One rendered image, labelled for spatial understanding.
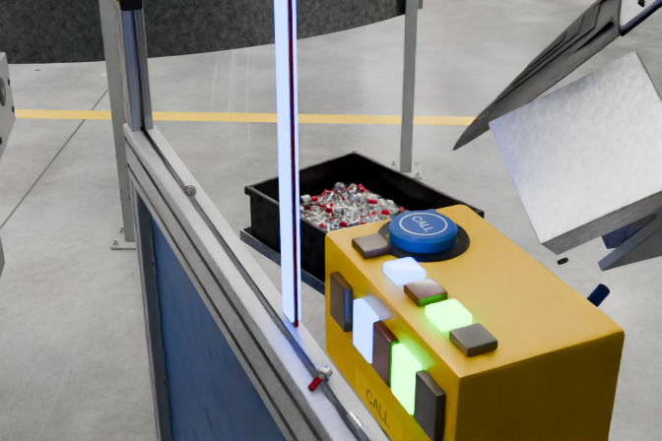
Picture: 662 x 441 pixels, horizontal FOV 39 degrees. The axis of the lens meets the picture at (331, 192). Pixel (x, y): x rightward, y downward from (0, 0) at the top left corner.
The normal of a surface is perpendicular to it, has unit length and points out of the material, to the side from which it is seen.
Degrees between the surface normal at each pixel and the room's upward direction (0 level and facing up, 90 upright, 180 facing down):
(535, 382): 90
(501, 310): 0
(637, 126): 55
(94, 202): 0
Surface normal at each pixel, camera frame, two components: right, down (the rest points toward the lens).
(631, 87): -0.42, -0.21
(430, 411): -0.91, 0.18
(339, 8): 0.60, 0.35
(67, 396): 0.00, -0.90
